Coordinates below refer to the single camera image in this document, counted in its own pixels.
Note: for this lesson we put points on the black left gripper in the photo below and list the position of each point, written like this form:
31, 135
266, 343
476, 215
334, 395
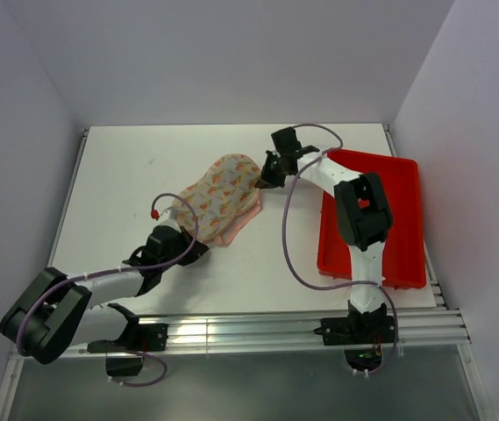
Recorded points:
197, 251

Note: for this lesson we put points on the red plastic tray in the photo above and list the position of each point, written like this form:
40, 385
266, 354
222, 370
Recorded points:
403, 257

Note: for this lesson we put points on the aluminium rail frame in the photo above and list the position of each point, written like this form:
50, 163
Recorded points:
241, 342

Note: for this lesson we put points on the pink mesh laundry bag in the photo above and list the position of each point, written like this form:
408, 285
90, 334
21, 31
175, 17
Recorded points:
222, 202

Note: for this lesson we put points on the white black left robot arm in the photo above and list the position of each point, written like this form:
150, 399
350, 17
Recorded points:
57, 311

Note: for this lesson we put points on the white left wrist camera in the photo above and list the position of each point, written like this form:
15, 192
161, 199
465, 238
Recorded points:
165, 218

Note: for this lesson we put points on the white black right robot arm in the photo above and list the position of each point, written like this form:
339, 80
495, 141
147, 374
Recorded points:
363, 215

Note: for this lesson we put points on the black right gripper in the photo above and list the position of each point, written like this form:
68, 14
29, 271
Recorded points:
267, 181

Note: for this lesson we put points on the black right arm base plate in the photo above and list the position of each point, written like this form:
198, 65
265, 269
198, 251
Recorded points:
350, 331

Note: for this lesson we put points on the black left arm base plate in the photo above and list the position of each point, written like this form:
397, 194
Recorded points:
133, 352

